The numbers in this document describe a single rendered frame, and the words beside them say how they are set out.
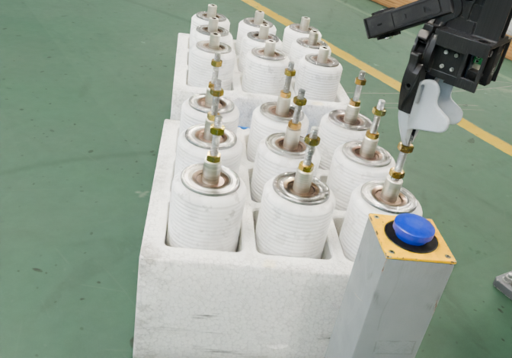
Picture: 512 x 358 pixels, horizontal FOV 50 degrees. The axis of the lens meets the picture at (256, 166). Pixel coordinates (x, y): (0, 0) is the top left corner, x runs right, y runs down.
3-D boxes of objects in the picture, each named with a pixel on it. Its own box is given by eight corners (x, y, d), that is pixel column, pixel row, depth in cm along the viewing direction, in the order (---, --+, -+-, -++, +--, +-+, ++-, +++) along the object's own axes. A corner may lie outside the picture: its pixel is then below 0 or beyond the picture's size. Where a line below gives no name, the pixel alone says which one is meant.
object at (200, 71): (224, 117, 129) (235, 43, 120) (226, 136, 121) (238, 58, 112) (184, 113, 128) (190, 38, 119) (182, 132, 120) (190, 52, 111)
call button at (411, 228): (421, 229, 57) (427, 213, 56) (435, 254, 53) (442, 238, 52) (385, 226, 56) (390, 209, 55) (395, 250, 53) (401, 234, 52)
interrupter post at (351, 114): (340, 121, 93) (344, 103, 91) (347, 118, 95) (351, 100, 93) (352, 126, 92) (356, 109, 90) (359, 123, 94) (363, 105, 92)
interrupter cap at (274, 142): (257, 135, 83) (258, 132, 83) (303, 135, 86) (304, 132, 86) (274, 161, 77) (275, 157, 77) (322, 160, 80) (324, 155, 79)
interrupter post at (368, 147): (356, 151, 84) (361, 132, 82) (370, 152, 84) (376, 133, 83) (360, 159, 82) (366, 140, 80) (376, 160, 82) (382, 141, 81)
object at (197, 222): (180, 319, 73) (193, 207, 64) (151, 274, 79) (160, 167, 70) (241, 299, 78) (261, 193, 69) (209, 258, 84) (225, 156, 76)
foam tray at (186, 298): (348, 218, 113) (371, 141, 104) (405, 375, 79) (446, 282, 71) (158, 200, 108) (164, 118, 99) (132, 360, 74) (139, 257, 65)
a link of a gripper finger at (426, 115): (430, 166, 64) (457, 92, 59) (385, 145, 67) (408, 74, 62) (440, 159, 66) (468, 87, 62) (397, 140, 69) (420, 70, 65)
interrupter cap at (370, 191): (427, 212, 72) (430, 207, 71) (382, 219, 68) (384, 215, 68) (392, 181, 77) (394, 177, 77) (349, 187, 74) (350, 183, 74)
